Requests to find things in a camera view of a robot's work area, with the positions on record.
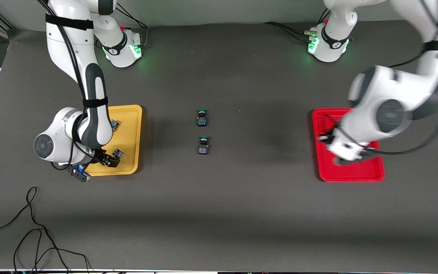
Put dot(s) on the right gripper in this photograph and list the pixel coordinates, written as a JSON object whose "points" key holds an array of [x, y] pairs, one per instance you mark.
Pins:
{"points": [[100, 156]]}

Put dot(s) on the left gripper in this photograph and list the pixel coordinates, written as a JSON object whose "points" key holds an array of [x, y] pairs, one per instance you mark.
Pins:
{"points": [[329, 139]]}

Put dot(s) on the yellow push button switch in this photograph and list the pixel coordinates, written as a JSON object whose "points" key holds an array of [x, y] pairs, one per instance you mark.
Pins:
{"points": [[114, 124], [118, 153]]}

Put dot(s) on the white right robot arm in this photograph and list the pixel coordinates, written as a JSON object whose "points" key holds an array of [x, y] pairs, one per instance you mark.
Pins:
{"points": [[55, 142]]}

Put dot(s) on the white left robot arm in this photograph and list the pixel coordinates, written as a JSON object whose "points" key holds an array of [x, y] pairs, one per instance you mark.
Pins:
{"points": [[390, 114]]}

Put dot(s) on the yellow plastic tray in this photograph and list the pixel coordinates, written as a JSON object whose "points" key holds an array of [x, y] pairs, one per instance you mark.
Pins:
{"points": [[127, 125]]}

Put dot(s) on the red plastic tray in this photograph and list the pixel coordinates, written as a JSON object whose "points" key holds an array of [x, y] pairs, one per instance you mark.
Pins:
{"points": [[356, 173]]}

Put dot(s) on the green push button switch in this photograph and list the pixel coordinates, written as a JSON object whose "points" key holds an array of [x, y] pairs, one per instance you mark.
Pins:
{"points": [[203, 146], [202, 118]]}

